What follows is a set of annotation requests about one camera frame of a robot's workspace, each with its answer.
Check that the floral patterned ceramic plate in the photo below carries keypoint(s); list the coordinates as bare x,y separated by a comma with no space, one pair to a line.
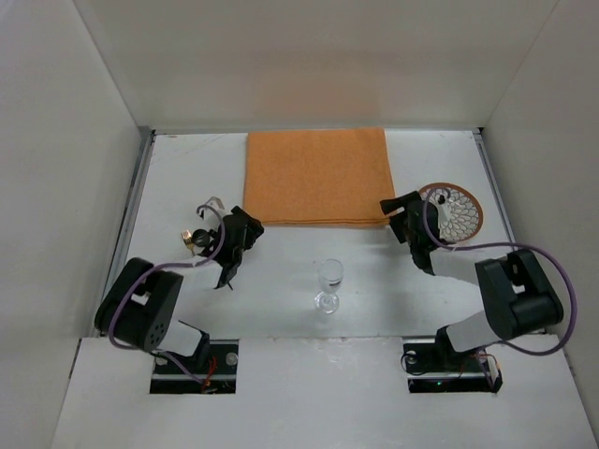
467,214

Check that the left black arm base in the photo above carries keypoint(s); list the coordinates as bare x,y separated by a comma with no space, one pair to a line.
213,372

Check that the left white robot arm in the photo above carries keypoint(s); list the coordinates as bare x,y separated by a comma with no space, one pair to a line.
137,312

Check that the orange cloth napkin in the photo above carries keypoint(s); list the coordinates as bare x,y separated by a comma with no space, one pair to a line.
334,177

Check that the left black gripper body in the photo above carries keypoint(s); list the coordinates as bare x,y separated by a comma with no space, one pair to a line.
238,250

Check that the gold fork dark handle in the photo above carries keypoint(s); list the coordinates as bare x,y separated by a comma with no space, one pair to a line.
188,240

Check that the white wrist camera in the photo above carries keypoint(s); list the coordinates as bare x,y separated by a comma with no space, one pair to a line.
212,209
444,217

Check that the clear wine glass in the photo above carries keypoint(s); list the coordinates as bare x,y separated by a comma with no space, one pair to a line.
330,278

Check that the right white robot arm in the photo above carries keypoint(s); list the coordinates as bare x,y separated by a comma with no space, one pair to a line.
516,294

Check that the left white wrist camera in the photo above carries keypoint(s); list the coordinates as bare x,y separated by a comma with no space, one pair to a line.
212,209

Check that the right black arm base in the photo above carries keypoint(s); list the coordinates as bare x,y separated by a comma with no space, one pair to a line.
433,366

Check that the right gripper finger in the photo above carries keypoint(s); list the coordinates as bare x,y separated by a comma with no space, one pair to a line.
388,206
397,225

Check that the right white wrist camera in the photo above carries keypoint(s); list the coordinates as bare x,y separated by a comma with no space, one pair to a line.
444,217

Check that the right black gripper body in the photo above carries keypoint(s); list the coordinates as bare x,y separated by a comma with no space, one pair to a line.
407,229

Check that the black spoon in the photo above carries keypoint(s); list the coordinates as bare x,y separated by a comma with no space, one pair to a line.
203,238

